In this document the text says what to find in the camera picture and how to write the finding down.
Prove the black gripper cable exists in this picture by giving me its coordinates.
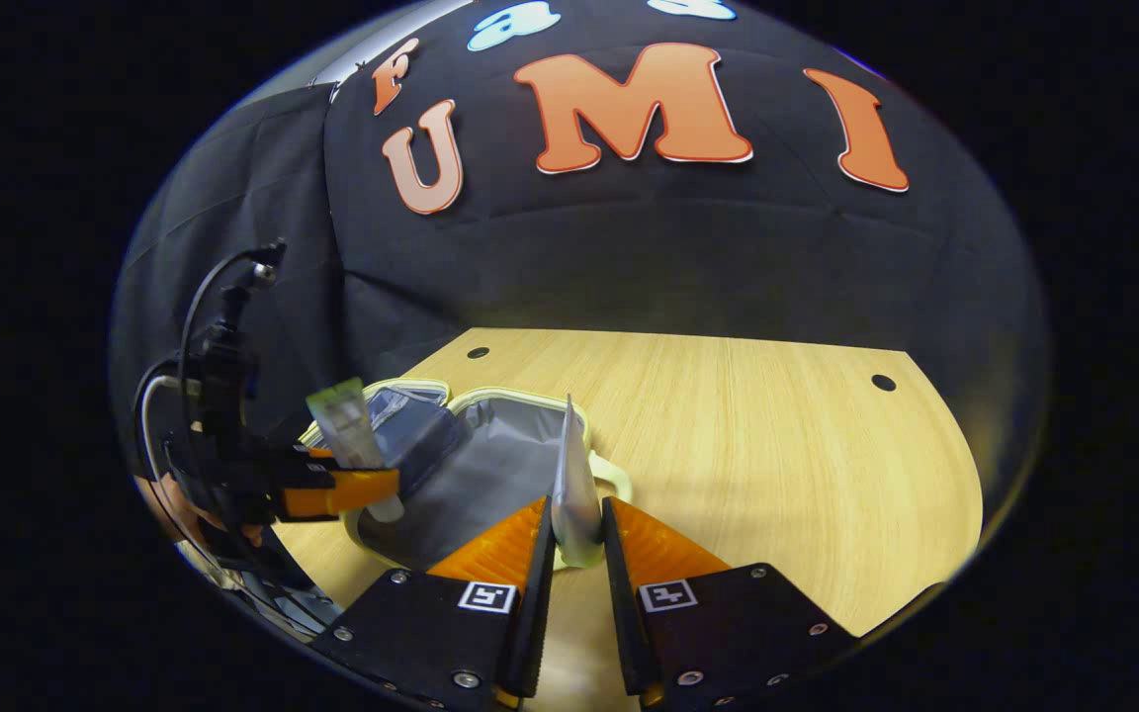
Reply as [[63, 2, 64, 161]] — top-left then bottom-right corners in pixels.
[[177, 242, 286, 397]]

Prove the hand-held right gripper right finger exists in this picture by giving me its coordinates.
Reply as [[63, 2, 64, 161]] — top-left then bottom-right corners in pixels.
[[599, 494, 859, 711]]

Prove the black backdrop cloth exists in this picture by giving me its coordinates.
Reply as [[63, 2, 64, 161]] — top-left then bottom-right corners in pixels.
[[110, 0, 1053, 476]]

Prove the clear green-capped cosmetic tube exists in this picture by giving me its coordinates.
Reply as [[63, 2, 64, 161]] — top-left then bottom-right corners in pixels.
[[307, 377, 405, 524]]

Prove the cream suitcase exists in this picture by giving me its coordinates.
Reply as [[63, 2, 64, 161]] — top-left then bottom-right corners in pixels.
[[298, 378, 634, 575]]

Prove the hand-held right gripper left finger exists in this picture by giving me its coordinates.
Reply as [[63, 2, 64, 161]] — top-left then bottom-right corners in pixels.
[[308, 494, 558, 711]]

